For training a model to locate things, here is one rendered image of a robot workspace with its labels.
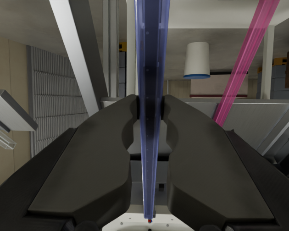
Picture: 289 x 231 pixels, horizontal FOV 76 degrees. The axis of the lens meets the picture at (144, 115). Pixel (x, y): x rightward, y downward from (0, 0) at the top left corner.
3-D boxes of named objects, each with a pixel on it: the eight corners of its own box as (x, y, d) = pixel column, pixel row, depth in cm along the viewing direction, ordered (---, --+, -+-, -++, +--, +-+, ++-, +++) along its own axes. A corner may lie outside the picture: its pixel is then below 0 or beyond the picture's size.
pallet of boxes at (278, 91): (292, 67, 514) (289, 113, 524) (257, 68, 538) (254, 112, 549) (324, 55, 387) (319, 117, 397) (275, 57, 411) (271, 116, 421)
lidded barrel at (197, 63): (186, 49, 356) (185, 79, 360) (182, 42, 312) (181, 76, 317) (211, 47, 340) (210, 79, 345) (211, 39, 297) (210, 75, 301)
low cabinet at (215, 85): (191, 79, 855) (191, 98, 862) (190, 72, 633) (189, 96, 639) (234, 79, 806) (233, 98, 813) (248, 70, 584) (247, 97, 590)
